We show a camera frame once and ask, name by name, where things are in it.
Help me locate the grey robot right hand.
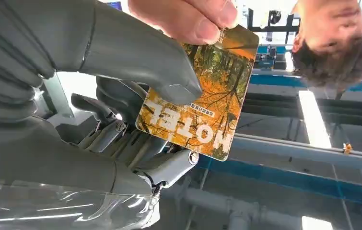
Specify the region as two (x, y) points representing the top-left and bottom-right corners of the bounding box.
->
(0, 0), (204, 196)

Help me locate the person's hand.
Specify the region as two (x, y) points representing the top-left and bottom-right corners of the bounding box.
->
(128, 0), (239, 46)

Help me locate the ribbed grey right arm sleeve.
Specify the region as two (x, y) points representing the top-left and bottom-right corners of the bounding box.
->
(0, 0), (56, 127)

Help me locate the person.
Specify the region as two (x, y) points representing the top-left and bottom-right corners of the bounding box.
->
(291, 0), (362, 89)

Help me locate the long ceiling light strip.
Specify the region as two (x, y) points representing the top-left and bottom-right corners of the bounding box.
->
(301, 216), (335, 230)
(297, 90), (333, 150)

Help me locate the clear plastic film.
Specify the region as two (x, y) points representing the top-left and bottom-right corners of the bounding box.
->
(0, 175), (162, 230)

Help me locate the grey ceiling beam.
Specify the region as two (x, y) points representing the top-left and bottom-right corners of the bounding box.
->
(231, 132), (362, 174)

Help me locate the white ceiling pipe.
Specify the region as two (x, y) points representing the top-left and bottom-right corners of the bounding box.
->
(161, 186), (303, 230)

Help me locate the black metal frame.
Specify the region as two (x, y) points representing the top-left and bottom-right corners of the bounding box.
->
(246, 7), (301, 44)

